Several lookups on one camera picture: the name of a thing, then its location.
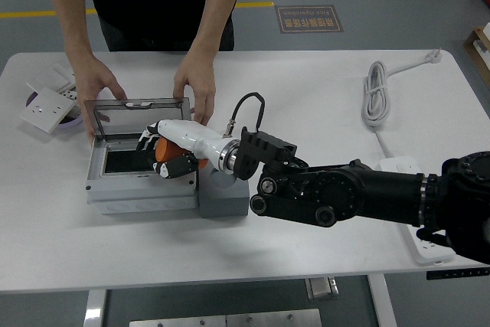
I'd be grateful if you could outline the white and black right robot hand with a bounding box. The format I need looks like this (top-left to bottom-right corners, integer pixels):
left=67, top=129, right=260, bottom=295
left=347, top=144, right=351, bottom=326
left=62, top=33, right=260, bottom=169
left=136, top=119, right=230, bottom=181

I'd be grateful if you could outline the person's right hand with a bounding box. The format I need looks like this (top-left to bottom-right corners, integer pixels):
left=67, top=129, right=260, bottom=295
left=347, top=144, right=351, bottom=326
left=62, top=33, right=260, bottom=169
left=71, top=54, right=129, bottom=144

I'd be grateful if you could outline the person's left hand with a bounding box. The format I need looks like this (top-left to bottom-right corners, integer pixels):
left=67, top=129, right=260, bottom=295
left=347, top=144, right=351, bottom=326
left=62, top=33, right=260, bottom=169
left=172, top=51, right=217, bottom=127

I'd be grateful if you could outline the orange cylinder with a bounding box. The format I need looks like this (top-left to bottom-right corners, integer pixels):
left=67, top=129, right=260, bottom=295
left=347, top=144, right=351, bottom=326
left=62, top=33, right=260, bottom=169
left=153, top=138, right=189, bottom=163

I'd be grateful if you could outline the grey electrical box clear lid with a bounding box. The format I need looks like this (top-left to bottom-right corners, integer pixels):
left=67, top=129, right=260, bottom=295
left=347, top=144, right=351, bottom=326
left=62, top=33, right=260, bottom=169
left=83, top=96, right=200, bottom=216

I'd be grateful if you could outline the grey cube with round hole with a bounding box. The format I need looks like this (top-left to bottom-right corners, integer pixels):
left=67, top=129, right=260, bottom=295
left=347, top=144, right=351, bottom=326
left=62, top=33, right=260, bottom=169
left=197, top=165, right=250, bottom=219

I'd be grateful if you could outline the white many-hole socket plate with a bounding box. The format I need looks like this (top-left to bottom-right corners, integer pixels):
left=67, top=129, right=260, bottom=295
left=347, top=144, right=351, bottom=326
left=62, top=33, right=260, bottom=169
left=59, top=87, right=83, bottom=119

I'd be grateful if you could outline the dark floor sign orange text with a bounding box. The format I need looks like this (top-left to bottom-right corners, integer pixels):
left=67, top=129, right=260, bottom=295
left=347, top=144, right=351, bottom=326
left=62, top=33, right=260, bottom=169
left=275, top=5, right=345, bottom=34

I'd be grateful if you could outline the white table leg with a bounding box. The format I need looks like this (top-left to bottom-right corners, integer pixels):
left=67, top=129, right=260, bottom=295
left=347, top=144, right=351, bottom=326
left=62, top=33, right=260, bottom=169
left=367, top=273, right=399, bottom=327
left=83, top=289, right=108, bottom=327

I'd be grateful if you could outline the white power strip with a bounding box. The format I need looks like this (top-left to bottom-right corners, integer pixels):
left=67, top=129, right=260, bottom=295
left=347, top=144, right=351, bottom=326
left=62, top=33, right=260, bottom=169
left=377, top=155, right=457, bottom=266

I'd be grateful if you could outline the wooden crate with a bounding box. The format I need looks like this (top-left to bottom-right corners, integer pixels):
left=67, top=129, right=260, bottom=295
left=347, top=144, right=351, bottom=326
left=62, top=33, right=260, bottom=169
left=462, top=24, right=490, bottom=89

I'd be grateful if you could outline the black table control panel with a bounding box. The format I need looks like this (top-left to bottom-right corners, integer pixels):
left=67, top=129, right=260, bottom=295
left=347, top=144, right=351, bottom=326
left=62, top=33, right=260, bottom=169
left=426, top=265, right=490, bottom=281

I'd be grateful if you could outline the white wall switch plate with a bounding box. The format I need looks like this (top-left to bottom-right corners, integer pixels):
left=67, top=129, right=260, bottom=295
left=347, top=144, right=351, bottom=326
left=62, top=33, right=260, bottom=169
left=25, top=62, right=77, bottom=93

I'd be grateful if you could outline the white five-hole wall socket plate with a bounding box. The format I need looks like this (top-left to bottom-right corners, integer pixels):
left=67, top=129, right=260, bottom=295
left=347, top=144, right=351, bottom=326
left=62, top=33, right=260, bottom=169
left=19, top=87, right=77, bottom=134

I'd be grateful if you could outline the white power cord with plug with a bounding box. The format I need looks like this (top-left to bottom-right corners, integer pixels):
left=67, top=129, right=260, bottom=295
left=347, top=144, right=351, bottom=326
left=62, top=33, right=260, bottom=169
left=361, top=47, right=445, bottom=159

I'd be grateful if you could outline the grey metal base plate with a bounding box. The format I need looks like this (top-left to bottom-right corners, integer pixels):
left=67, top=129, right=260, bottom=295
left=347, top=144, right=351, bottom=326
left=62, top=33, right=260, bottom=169
left=129, top=308, right=322, bottom=327

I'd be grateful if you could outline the grey metal table bracket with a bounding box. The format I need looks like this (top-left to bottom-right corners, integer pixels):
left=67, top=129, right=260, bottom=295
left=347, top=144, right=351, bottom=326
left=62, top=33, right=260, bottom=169
left=305, top=276, right=341, bottom=302

